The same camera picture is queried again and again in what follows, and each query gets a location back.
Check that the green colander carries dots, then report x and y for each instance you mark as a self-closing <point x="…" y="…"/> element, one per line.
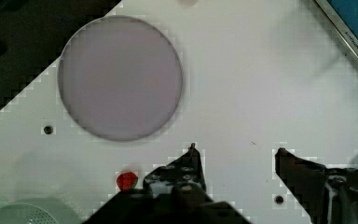
<point x="38" y="211"/>

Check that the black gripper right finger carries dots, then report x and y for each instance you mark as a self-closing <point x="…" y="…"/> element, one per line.
<point x="328" y="195"/>

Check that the red strawberry toy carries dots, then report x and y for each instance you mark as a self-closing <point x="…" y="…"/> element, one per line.
<point x="127" y="180"/>

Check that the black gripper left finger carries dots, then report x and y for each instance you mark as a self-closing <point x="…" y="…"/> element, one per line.
<point x="186" y="169"/>

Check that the round grey plate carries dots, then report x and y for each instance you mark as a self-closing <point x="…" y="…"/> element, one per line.
<point x="120" y="78"/>

